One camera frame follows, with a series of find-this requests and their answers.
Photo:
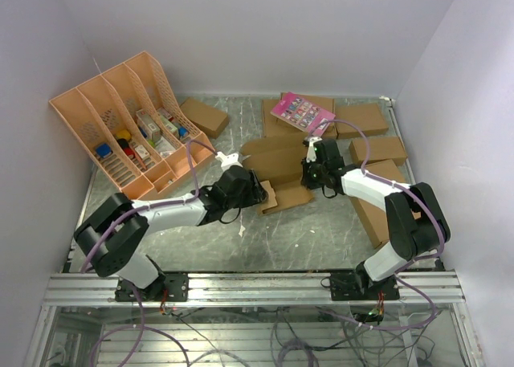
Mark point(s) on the small printed carton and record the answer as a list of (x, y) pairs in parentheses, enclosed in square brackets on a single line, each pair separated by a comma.
[(148, 125)]

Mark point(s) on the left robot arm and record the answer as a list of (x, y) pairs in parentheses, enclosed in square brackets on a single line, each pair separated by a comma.
[(111, 235)]

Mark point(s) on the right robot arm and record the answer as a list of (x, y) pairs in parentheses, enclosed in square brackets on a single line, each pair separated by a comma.
[(416, 223)]

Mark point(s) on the small brown box right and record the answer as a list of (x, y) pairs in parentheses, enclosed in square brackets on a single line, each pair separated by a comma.
[(378, 149)]

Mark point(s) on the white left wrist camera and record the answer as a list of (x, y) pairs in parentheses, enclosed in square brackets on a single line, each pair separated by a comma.
[(228, 161)]

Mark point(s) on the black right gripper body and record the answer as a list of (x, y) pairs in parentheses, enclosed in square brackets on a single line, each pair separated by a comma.
[(313, 174)]

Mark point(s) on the red toy block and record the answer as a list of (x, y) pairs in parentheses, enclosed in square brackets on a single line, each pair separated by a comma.
[(129, 152)]

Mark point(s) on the cardboard box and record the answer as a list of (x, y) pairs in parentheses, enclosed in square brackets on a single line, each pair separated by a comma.
[(277, 162)]

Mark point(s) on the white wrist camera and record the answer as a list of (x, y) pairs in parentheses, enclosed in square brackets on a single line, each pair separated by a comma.
[(310, 143), (228, 161)]

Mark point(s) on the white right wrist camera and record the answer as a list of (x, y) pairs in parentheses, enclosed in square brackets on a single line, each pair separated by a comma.
[(310, 143)]

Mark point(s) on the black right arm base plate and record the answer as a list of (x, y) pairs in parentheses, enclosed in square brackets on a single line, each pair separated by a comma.
[(348, 285)]

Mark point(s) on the blue toy block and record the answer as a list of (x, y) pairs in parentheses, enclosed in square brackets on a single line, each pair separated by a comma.
[(103, 151)]

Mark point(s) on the pink children's book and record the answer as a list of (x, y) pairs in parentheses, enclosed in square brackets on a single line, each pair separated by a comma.
[(310, 114)]

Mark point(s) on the yellow toy block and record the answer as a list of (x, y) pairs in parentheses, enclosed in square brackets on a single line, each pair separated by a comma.
[(124, 134)]

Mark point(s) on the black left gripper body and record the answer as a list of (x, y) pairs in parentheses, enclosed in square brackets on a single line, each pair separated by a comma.
[(250, 196)]

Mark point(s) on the brown box back right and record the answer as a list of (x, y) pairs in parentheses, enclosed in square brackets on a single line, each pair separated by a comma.
[(367, 117)]

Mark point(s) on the big brown box front right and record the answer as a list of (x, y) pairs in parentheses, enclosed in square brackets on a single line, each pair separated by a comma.
[(372, 218)]

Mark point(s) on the aluminium mounting rail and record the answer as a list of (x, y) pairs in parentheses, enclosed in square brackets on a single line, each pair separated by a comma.
[(240, 290)]

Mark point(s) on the large brown box under book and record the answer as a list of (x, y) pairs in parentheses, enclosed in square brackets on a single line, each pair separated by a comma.
[(273, 127)]

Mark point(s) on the peach plastic file organizer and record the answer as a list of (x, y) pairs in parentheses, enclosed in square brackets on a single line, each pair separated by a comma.
[(97, 109)]

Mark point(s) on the small brown box by organizer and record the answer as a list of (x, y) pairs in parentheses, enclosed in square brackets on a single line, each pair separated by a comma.
[(208, 119)]

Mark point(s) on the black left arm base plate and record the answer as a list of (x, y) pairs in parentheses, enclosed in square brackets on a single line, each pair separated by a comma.
[(168, 287)]

